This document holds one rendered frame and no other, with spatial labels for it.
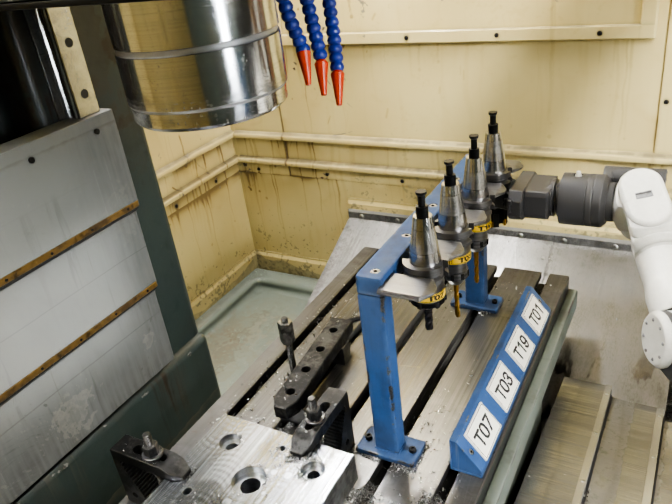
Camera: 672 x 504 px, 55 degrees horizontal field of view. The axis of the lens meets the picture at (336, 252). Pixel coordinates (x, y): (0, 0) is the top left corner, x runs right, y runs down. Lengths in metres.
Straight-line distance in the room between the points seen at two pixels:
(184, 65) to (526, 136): 1.16
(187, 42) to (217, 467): 0.61
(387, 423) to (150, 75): 0.63
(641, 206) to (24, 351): 0.97
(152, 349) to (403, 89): 0.89
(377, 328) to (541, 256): 0.86
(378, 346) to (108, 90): 0.65
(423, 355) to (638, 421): 0.45
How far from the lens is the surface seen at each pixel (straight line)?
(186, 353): 1.43
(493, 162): 1.15
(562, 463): 1.27
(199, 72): 0.60
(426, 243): 0.87
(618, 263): 1.69
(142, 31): 0.61
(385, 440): 1.05
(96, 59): 1.21
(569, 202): 1.13
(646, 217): 1.07
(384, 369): 0.95
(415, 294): 0.84
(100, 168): 1.15
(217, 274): 2.06
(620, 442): 1.37
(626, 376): 1.53
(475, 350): 1.26
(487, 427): 1.06
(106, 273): 1.19
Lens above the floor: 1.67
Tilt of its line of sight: 28 degrees down
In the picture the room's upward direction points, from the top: 8 degrees counter-clockwise
